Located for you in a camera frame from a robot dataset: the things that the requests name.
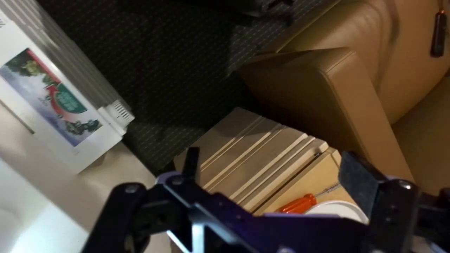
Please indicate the white round plate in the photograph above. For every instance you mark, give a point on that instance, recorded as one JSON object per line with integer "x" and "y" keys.
{"x": 340, "y": 209}

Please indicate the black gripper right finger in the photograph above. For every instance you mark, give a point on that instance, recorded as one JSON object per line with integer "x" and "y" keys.
{"x": 361, "y": 180}

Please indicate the tan leather armchair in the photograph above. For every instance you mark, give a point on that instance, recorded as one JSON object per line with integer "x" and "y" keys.
{"x": 328, "y": 89}

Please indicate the dark red hanging fob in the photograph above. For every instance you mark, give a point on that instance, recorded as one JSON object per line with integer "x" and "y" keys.
{"x": 440, "y": 32}

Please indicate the light wooden nightstand with drawers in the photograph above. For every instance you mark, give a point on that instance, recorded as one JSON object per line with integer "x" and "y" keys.
{"x": 254, "y": 159}

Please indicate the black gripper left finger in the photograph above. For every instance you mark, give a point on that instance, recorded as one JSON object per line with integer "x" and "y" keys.
{"x": 191, "y": 163}

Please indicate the colourful printed leaflet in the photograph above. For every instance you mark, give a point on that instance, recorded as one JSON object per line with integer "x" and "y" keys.
{"x": 50, "y": 96}

